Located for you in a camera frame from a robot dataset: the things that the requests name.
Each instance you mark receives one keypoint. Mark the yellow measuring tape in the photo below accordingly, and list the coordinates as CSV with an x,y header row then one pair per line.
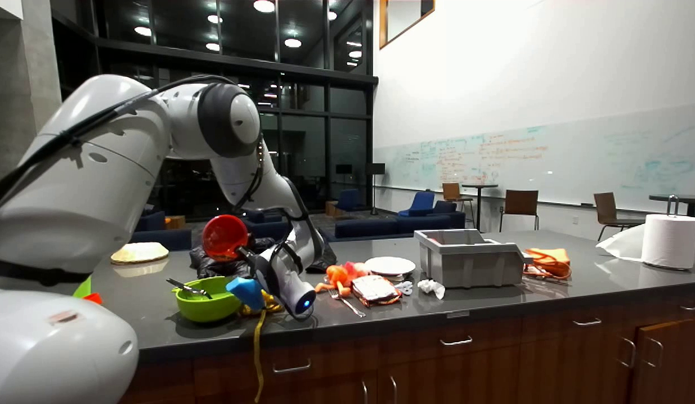
x,y
259,348

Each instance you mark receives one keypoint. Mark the round high table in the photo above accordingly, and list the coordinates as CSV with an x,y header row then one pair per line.
x,y
479,186

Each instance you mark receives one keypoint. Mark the orange toy carrot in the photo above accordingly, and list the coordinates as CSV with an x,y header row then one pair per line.
x,y
337,276

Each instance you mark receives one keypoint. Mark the small white wrapper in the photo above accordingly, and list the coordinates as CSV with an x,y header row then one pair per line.
x,y
404,288

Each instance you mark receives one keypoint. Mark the dark round table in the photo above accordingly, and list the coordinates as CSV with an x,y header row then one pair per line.
x,y
684,198

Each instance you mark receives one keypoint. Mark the paper towel roll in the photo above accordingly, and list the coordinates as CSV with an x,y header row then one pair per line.
x,y
670,241

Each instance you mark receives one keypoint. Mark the metal fork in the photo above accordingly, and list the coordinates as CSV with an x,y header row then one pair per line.
x,y
347,303

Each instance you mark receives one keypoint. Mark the glass window wall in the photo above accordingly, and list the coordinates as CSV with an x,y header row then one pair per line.
x,y
314,129

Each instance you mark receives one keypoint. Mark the orange bowl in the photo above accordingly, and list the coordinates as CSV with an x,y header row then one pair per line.
x,y
223,237

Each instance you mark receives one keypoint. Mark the wooden chair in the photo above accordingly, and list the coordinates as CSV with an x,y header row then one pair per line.
x,y
520,202
452,192
606,207

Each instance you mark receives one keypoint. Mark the navy sofa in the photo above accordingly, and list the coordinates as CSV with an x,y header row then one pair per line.
x,y
392,226
156,230

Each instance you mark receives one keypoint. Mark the metal utensil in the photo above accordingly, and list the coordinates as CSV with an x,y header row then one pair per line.
x,y
187,288

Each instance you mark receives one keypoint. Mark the whiteboard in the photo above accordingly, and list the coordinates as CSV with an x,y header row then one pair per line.
x,y
577,157

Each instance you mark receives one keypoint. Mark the cabinet door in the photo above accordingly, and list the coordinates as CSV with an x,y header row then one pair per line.
x,y
572,370
681,365

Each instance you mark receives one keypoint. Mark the small orange object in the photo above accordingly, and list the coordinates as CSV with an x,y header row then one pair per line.
x,y
94,298

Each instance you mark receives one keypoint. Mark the window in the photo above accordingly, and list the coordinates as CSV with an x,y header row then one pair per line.
x,y
403,17

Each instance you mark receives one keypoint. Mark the green plastic object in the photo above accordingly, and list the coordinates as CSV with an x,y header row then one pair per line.
x,y
83,289

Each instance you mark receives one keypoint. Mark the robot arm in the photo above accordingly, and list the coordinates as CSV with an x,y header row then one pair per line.
x,y
83,185

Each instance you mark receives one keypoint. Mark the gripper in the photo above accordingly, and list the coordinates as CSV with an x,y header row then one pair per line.
x,y
256,266

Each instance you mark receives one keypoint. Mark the grey plastic bin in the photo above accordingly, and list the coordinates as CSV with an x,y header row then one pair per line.
x,y
471,264

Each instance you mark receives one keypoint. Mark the orange cloth bag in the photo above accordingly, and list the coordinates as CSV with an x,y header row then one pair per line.
x,y
549,261

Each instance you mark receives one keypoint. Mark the blue plastic object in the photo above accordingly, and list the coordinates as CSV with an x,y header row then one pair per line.
x,y
246,292

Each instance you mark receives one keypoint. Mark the green bowl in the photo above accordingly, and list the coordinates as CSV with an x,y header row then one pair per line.
x,y
204,307

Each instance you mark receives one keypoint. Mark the black plastic bag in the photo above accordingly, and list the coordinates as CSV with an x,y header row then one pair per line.
x,y
213,265

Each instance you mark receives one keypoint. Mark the drawer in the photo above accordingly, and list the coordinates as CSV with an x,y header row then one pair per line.
x,y
583,322
673,308
451,339
291,365

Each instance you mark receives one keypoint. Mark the crumpled white paper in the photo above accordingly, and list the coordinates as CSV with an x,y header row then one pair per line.
x,y
431,288

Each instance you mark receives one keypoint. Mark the music stand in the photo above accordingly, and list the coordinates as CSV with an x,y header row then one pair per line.
x,y
375,168

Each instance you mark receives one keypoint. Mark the tan round plate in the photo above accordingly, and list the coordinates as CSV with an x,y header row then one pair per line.
x,y
138,252

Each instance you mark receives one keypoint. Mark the white round plate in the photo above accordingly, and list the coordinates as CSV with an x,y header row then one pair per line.
x,y
389,265

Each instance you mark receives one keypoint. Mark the foil snack packet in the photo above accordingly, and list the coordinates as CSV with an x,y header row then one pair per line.
x,y
375,290

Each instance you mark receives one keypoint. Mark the blue armchair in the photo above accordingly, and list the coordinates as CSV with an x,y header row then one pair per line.
x,y
347,199
420,203

